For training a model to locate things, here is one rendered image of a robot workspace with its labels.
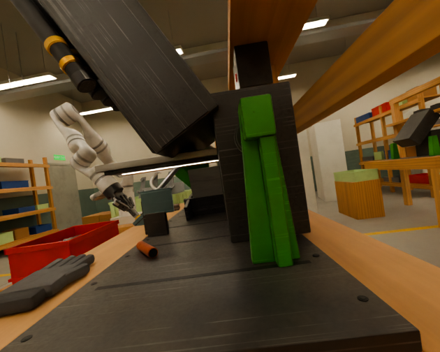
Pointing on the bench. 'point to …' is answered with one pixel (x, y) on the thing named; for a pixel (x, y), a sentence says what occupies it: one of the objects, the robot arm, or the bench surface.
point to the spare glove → (38, 286)
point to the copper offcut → (147, 249)
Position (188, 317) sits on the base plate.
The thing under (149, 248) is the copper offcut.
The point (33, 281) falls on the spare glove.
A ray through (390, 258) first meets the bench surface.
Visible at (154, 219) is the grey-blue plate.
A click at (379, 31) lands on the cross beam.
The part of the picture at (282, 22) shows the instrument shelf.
